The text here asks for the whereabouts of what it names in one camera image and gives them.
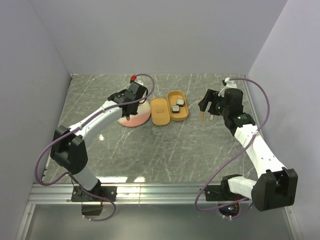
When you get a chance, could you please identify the sushi roll white top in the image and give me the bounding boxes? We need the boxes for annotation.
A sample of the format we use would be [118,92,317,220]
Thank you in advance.
[176,98,185,107]

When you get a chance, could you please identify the sushi roll green centre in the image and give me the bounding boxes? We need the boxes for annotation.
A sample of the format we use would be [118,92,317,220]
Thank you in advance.
[171,105,180,114]

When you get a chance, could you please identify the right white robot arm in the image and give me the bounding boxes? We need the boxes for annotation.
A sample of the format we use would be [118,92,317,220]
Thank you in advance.
[198,88,298,212]

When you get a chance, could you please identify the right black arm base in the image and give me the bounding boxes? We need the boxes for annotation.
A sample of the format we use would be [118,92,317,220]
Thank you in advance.
[204,185,244,221]

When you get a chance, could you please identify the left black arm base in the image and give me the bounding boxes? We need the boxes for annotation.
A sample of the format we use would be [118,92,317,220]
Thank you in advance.
[70,185,117,222]

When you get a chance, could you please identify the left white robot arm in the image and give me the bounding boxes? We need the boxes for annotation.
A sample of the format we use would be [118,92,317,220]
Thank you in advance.
[50,81,149,201]

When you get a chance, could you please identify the orange lunch box lid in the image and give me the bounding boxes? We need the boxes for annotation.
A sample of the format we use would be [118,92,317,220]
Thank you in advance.
[150,97,171,126]

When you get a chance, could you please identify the orange lunch box base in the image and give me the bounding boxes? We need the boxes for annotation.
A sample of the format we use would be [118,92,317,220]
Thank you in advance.
[167,90,189,122]

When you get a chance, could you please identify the orange plastic fork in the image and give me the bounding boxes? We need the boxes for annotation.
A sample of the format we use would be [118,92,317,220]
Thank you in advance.
[201,111,205,124]

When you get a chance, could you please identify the pink and cream plate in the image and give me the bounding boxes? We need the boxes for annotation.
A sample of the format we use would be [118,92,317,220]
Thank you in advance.
[117,101,151,128]

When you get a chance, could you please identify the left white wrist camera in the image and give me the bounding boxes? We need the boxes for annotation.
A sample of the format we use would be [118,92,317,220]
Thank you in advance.
[130,75,144,86]

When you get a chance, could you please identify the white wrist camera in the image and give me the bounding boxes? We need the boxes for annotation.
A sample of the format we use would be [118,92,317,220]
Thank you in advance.
[130,75,144,86]
[218,77,237,97]

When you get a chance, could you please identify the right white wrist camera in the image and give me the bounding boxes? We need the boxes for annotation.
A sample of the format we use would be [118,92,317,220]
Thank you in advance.
[218,77,237,97]

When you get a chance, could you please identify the aluminium mounting rail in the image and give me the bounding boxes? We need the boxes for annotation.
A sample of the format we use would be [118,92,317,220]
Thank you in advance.
[27,182,203,205]

